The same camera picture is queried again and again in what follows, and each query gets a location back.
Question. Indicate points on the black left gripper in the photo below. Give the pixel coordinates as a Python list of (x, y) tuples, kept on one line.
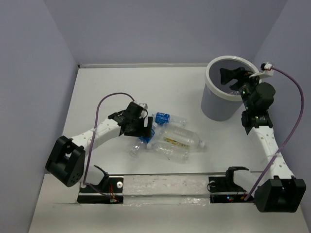
[(144, 131)]

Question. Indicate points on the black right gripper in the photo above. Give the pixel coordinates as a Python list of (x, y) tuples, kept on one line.
[(227, 74)]

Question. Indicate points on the blue label Chinese text bottle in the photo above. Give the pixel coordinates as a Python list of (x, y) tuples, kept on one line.
[(142, 142)]

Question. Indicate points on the blue label bottle sideways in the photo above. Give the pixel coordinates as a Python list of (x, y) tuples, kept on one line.
[(163, 118)]

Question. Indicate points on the clear unlabelled plastic bottle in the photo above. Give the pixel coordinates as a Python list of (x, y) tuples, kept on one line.
[(234, 93)]

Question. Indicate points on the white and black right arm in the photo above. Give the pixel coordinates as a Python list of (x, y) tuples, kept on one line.
[(276, 189)]

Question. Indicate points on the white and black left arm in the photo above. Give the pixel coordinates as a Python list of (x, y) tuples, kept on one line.
[(69, 160)]

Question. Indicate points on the grey bin white rim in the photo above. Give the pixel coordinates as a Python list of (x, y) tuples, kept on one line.
[(216, 104)]

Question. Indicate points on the clear crushed bottle white cap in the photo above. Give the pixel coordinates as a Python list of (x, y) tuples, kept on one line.
[(169, 152)]

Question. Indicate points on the large clear yellow label bottle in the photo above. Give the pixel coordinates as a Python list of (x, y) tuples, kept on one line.
[(182, 138)]

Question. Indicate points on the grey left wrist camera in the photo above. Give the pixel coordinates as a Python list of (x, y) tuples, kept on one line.
[(144, 112)]

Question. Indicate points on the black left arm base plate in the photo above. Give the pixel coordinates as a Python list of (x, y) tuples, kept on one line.
[(111, 193)]

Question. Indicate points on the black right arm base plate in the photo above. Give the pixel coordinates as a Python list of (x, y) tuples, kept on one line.
[(224, 191)]

